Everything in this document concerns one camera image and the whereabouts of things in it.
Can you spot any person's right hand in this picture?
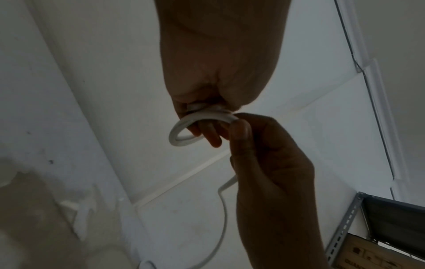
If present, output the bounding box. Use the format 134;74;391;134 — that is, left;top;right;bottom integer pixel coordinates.
228;113;322;227

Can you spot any grey metal shelf rack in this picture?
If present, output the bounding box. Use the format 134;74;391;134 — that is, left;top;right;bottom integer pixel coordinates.
324;191;425;269

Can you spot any brown cardboard box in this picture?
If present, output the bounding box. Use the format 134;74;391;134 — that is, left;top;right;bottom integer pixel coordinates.
332;235;425;269

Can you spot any person's left hand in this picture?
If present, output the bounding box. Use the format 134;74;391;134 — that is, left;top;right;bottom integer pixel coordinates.
154;0;293;148

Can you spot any white cable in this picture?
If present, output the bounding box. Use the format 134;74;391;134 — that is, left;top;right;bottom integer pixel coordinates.
137;102;241;269

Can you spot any person's right forearm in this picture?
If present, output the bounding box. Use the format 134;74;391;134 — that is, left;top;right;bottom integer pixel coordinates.
237;224;331;269

